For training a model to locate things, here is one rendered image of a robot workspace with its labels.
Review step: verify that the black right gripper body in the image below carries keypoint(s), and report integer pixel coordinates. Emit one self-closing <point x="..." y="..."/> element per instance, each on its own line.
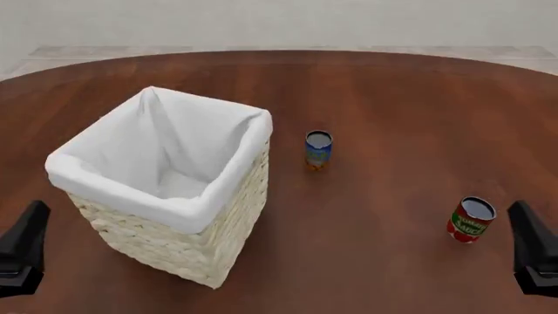
<point x="540" y="281"/>

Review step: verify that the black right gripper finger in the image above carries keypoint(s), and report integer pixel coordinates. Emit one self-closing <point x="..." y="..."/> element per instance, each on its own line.
<point x="529" y="238"/>

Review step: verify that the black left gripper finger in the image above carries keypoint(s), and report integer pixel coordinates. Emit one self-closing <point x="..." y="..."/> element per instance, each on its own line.
<point x="24" y="232"/>

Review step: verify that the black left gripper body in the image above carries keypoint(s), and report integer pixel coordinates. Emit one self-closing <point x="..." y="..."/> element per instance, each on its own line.
<point x="15" y="278"/>

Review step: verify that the red tomato sauce tin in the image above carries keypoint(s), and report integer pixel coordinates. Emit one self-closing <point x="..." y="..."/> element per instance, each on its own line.
<point x="470" y="222"/>

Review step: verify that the white wicker basket with liner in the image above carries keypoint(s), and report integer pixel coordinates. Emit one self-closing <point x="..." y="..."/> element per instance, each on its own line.
<point x="174" y="209"/>

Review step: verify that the blue and orange tin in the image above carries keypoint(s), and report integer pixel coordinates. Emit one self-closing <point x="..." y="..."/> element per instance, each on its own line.
<point x="318" y="153"/>

